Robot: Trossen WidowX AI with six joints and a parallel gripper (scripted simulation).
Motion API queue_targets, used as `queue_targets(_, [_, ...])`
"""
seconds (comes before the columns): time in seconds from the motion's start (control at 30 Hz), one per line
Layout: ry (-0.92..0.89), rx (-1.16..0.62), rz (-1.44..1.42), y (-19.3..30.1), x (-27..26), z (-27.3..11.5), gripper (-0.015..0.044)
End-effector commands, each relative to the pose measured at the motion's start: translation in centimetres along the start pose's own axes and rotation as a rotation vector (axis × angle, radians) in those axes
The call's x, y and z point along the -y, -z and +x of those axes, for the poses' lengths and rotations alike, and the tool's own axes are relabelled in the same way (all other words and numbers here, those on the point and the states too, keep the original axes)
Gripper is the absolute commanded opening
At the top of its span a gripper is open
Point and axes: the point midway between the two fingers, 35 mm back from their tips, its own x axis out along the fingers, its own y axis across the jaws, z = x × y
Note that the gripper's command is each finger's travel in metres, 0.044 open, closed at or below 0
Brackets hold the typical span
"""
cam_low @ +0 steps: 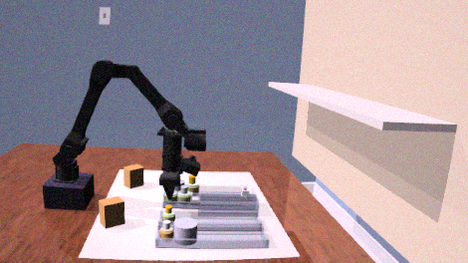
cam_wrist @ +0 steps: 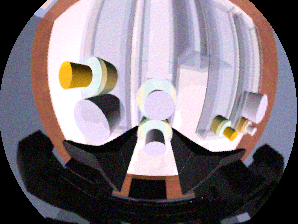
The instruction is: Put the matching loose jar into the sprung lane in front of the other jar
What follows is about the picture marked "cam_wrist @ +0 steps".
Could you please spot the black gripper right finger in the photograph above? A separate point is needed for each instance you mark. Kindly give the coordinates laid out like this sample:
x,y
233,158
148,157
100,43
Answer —
x,y
195,163

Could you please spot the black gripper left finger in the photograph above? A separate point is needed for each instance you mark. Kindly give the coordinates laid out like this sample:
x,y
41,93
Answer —
x,y
112,159

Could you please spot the grey cylinder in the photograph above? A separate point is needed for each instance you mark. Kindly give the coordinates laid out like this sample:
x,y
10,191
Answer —
x,y
97,117
255,106

